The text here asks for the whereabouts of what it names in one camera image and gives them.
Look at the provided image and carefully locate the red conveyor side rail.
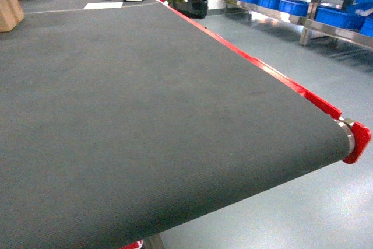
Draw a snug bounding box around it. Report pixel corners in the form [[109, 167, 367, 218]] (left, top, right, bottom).
[[168, 7, 372, 164]]

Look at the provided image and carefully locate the large cardboard box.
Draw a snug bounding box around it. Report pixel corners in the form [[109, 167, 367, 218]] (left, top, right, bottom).
[[1, 0, 25, 33]]

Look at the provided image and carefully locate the white paper sheet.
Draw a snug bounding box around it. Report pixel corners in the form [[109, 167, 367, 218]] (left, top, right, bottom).
[[84, 2, 123, 10]]

